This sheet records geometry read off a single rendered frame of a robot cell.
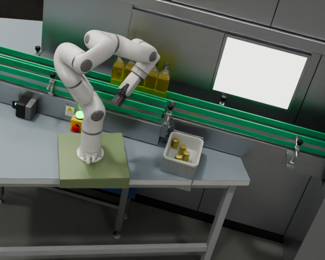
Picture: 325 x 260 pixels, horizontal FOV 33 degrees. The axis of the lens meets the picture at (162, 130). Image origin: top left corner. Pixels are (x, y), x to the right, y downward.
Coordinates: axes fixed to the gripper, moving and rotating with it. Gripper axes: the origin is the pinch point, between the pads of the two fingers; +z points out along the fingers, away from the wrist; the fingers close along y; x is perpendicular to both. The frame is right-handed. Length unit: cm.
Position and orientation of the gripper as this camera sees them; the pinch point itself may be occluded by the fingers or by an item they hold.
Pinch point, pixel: (116, 102)
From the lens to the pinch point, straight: 246.6
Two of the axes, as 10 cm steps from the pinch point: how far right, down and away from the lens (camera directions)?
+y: -0.6, -0.5, -10.0
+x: 8.0, 5.9, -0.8
